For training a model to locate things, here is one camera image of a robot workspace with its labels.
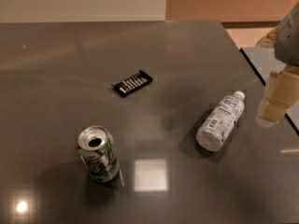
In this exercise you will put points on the black rxbar chocolate bar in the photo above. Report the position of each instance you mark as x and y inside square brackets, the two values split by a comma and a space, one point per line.
[132, 83]

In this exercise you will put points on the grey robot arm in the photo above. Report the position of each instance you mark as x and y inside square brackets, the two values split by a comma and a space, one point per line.
[286, 45]

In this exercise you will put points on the green 7up can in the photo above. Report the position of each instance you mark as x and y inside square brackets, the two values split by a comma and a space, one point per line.
[96, 148]

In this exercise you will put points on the clear plastic water bottle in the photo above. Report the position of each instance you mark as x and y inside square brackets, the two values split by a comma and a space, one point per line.
[219, 124]

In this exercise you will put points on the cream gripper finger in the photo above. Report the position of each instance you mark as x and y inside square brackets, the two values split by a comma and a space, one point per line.
[281, 92]

